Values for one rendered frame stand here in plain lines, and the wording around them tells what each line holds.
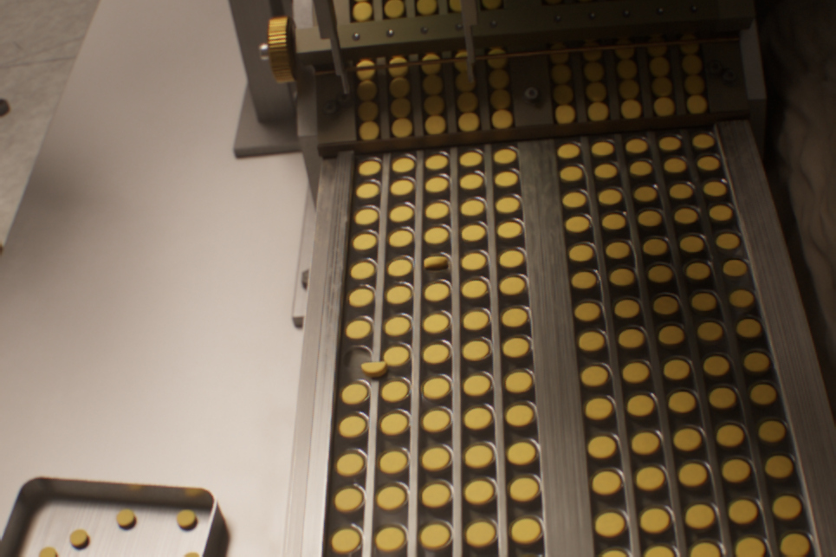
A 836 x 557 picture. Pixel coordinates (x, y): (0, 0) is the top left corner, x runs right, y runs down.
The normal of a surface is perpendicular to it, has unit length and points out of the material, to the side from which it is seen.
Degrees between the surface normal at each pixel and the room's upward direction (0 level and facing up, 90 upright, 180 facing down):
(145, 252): 0
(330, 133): 38
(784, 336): 0
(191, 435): 0
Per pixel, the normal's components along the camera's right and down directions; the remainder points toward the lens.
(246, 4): -0.02, 0.68
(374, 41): -0.11, -0.16
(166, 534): -0.12, -0.73
